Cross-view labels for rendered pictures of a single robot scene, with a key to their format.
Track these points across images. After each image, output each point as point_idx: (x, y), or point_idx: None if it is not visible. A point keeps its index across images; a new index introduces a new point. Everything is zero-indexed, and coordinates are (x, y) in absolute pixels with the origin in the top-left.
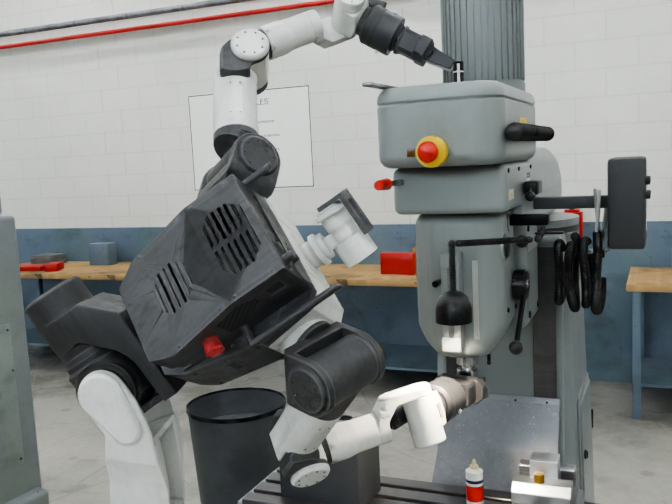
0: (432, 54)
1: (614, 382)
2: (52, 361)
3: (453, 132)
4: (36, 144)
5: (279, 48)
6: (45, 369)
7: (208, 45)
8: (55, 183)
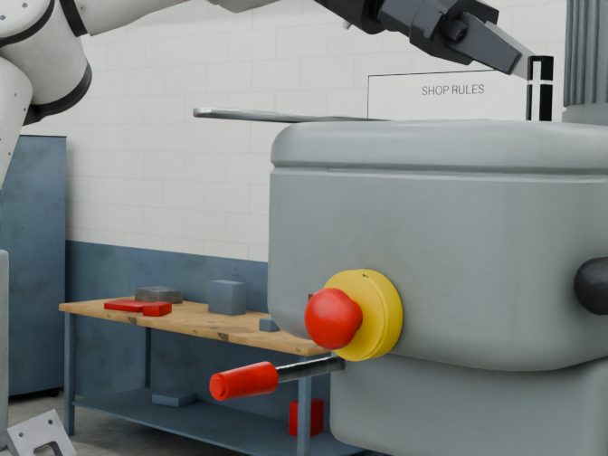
0: (465, 35)
1: None
2: (143, 443)
3: (420, 267)
4: (164, 132)
5: (97, 9)
6: (128, 455)
7: None
8: (182, 188)
